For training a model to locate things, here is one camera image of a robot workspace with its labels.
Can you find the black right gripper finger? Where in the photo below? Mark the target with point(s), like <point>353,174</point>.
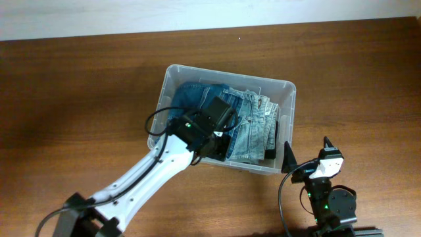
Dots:
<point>327,143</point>
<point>289,162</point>

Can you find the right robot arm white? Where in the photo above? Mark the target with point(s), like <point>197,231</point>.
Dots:
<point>333,207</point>

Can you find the clear plastic storage container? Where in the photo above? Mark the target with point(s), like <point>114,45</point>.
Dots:
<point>280,92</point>

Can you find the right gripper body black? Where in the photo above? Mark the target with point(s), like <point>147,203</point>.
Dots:
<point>302,176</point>

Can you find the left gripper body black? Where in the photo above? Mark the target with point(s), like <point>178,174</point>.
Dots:
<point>222,150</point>

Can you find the dark blue jeans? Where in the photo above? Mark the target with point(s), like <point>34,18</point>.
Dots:
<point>198,95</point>

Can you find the dark grey garment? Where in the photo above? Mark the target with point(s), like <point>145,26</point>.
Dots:
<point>270,154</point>

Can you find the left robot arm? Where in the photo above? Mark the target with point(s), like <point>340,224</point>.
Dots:
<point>184,142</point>

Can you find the light blue jeans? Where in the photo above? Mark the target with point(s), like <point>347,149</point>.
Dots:
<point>256,129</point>

